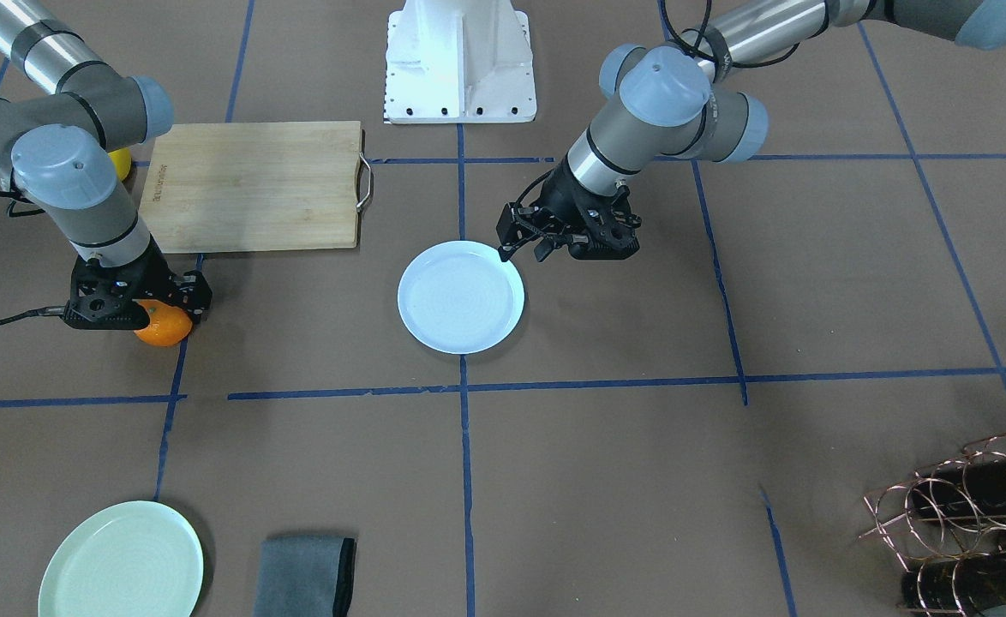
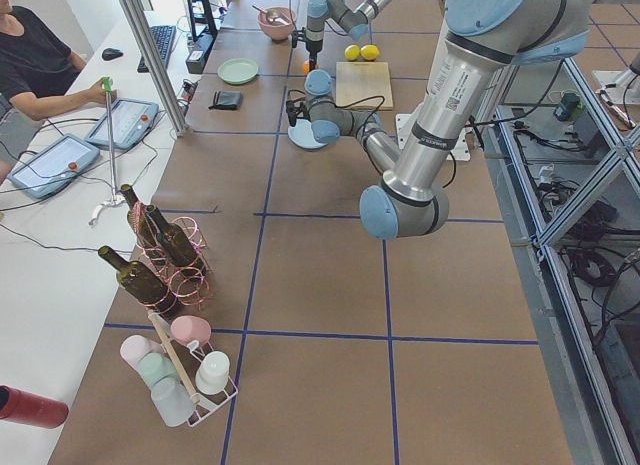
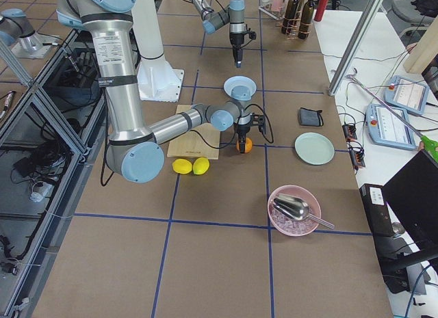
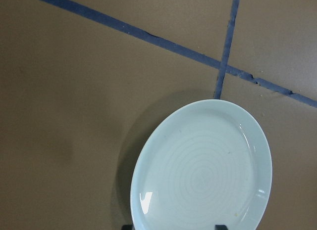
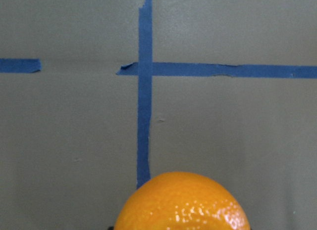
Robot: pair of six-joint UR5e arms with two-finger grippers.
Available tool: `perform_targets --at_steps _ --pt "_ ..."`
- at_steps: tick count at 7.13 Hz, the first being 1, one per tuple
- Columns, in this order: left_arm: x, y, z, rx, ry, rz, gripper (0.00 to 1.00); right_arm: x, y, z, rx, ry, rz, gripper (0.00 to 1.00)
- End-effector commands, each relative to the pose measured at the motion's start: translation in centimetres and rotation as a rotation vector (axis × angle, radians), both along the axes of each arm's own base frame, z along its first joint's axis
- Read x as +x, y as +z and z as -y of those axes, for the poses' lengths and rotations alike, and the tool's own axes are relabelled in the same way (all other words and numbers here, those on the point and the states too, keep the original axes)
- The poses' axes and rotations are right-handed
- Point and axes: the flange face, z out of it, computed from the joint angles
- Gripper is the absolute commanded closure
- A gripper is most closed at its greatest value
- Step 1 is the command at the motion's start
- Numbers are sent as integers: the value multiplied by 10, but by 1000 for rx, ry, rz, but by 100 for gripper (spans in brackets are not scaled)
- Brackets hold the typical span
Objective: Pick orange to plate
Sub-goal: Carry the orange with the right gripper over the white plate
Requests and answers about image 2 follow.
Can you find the pink bowl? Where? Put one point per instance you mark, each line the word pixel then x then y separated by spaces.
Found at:
pixel 274 31

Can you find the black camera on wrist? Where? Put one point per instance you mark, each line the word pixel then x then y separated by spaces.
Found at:
pixel 296 110

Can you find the mint green cup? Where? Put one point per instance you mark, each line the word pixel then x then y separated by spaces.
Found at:
pixel 154 367

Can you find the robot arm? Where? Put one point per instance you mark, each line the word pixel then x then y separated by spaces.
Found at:
pixel 354 22
pixel 478 38

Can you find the near teach pendant tablet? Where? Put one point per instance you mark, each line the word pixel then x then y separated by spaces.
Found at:
pixel 49 171

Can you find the light blue plate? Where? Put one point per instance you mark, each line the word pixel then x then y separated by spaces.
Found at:
pixel 302 136

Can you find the grey blue cup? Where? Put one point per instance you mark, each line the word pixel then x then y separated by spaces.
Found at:
pixel 172 401

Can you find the aluminium frame post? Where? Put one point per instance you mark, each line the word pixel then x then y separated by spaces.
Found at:
pixel 135 15

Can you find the near yellow lemon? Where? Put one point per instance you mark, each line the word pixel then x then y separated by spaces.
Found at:
pixel 352 53

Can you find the teach pendant tablet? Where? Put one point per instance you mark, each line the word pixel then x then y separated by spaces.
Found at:
pixel 131 119
pixel 49 171

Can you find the white wire cup rack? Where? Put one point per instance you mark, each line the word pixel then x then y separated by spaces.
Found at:
pixel 187 360

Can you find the pale pink cup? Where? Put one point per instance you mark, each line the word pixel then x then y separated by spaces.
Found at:
pixel 135 347

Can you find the black keyboard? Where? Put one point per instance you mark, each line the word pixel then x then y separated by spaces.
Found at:
pixel 163 36

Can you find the folded grey cloth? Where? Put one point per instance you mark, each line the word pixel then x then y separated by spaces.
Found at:
pixel 226 100

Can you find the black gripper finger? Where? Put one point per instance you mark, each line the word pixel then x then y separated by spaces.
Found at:
pixel 312 61

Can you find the rear green wine bottle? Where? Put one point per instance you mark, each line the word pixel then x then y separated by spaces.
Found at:
pixel 142 227

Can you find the far yellow lemon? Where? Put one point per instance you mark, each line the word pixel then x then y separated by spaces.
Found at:
pixel 369 52

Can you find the middle green wine bottle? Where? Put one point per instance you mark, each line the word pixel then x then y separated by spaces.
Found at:
pixel 176 244

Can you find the person in black shirt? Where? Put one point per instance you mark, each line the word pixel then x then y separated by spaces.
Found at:
pixel 38 68

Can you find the metal scoop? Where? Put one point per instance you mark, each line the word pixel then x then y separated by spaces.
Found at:
pixel 272 16

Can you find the green plate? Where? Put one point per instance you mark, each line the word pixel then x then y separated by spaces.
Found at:
pixel 238 71

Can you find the pink cup on rack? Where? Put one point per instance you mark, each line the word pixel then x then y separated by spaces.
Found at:
pixel 188 328

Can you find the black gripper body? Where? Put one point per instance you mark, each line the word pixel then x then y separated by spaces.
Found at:
pixel 313 48

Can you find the white cup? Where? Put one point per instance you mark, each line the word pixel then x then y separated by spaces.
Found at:
pixel 213 373

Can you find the wooden cutting board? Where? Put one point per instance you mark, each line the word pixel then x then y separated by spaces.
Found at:
pixel 359 85

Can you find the red cylinder bottle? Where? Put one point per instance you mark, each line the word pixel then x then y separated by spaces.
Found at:
pixel 22 407

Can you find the front green wine bottle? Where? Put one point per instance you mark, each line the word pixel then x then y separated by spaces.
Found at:
pixel 143 284

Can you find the yellow lemon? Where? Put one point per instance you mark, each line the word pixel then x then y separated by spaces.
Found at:
pixel 369 52
pixel 352 53

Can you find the metal stand with green top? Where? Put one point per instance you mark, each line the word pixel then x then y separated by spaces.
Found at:
pixel 116 199

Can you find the far teach pendant tablet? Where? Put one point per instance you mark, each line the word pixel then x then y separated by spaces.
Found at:
pixel 131 119

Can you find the black computer mouse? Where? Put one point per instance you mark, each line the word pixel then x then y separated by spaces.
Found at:
pixel 109 54

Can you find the green wine bottle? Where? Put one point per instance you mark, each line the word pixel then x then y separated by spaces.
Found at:
pixel 176 244
pixel 143 284
pixel 142 227

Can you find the copper wire bottle rack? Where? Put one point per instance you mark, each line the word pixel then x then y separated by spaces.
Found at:
pixel 188 283

